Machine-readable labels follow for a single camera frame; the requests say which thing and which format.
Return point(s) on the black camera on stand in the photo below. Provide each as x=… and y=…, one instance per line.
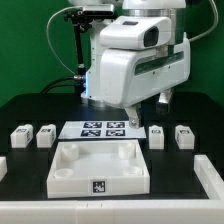
x=91, y=18

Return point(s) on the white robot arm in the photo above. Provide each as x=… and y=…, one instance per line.
x=138, y=50

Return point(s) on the white square tabletop tray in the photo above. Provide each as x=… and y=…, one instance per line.
x=98, y=168

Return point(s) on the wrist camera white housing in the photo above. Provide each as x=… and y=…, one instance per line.
x=136, y=33

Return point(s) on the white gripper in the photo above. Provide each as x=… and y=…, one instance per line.
x=128, y=77

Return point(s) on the fiducial marker sheet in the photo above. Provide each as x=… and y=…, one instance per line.
x=100, y=130

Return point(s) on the white workspace border frame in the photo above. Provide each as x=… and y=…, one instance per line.
x=209, y=211

